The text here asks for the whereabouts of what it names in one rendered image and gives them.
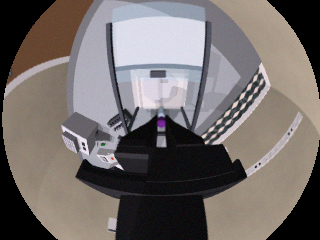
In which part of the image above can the small tube with violet cap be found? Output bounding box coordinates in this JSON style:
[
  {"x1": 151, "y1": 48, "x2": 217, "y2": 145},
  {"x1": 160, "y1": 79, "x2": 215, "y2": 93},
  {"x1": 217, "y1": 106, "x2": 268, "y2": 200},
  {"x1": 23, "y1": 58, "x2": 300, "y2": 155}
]
[{"x1": 157, "y1": 105, "x2": 165, "y2": 128}]

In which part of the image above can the grey bench mat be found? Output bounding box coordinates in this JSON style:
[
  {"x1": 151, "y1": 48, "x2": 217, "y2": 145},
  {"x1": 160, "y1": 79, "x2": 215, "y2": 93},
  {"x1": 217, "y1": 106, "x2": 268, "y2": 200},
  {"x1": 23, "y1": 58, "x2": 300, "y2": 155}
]
[{"x1": 73, "y1": 0, "x2": 241, "y2": 169}]

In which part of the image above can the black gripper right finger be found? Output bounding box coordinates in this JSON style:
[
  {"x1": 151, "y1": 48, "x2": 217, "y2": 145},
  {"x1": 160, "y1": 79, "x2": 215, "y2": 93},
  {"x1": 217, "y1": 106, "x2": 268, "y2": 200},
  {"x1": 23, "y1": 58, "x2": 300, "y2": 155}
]
[{"x1": 165, "y1": 115, "x2": 205, "y2": 147}]

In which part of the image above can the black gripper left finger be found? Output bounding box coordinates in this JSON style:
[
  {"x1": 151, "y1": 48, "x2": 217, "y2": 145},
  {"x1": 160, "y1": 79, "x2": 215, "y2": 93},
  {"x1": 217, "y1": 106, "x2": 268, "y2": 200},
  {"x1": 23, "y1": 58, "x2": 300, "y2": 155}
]
[{"x1": 118, "y1": 115, "x2": 158, "y2": 147}]

